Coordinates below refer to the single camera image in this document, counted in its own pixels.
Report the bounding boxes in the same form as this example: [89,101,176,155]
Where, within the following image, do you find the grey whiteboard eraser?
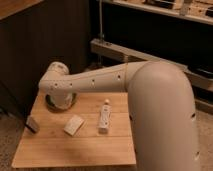
[26,116,40,133]

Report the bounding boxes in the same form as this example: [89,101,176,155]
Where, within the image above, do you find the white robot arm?
[38,61,201,171]

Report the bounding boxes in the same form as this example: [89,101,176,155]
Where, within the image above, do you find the white glue bottle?
[98,99,111,134]

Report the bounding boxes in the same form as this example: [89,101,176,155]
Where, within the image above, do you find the green bowl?
[45,93,77,111]

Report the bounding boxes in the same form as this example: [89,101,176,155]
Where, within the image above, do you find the wooden folding table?
[12,93,136,168]

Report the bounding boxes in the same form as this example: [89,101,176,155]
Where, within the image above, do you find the dark wooden cabinet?
[0,0,90,116]

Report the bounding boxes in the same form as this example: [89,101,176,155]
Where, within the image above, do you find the grey metal shelf beam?
[90,39,213,92]

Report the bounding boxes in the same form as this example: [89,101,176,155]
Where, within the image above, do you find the upper metal shelf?
[101,0,213,26]

